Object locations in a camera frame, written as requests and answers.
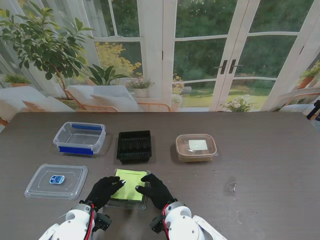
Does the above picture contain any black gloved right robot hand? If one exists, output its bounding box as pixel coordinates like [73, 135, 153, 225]
[135, 173, 178, 211]

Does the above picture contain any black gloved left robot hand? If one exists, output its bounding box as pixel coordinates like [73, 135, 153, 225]
[84, 176, 127, 211]

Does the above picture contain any clear lid with green paper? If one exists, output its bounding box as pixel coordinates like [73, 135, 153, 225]
[104, 167, 152, 212]

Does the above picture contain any black plastic ridged tray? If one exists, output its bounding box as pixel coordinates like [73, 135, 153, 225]
[116, 130, 154, 166]

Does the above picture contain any clear lid with white label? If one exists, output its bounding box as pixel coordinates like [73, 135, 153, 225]
[175, 134, 218, 159]

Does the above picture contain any clear container with blue clips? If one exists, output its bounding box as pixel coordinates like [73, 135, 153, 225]
[52, 121, 106, 157]

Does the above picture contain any clear lid with blue label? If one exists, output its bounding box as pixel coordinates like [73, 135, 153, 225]
[24, 163, 89, 201]

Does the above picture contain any tan kraft paper bowl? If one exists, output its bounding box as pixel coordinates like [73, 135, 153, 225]
[176, 147, 217, 163]

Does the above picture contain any printed garden door backdrop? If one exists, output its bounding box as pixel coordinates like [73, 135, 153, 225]
[0, 0, 320, 114]

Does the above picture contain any black tripod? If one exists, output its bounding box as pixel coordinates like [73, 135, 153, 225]
[306, 99, 320, 121]

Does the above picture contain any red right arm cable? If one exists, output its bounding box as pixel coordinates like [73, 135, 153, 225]
[161, 204, 171, 238]

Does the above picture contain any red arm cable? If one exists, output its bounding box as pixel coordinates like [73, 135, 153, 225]
[84, 203, 98, 240]
[161, 204, 171, 238]

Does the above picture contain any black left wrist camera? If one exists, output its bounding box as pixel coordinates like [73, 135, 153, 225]
[94, 212, 112, 232]

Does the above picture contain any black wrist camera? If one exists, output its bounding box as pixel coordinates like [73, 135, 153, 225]
[149, 216, 166, 235]
[94, 212, 112, 232]

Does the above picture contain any red left arm cable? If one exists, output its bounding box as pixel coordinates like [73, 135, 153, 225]
[84, 203, 98, 240]

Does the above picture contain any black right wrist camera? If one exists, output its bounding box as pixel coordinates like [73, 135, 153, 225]
[149, 216, 166, 235]

